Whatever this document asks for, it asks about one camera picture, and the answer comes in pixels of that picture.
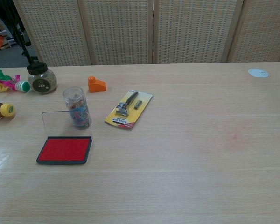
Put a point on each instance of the red ink pad clear lid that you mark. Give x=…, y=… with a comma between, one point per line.
x=65, y=149

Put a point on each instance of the wood rattan folding screen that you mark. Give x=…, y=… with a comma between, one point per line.
x=121, y=30

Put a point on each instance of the black tripod stand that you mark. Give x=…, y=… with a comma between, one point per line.
x=25, y=50

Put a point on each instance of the clear tube jar with snacks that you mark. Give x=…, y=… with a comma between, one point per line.
x=75, y=100

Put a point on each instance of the razor in yellow blister pack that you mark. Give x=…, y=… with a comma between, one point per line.
x=128, y=109

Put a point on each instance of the orange plastic stamp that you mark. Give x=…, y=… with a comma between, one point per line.
x=96, y=86

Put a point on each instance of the colourful feather shuttlecock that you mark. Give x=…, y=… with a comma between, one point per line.
x=22, y=86

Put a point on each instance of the drink bottle with yellow cap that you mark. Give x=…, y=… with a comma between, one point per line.
x=0, y=110

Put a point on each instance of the glass jar with black lid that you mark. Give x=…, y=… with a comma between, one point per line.
x=42, y=81

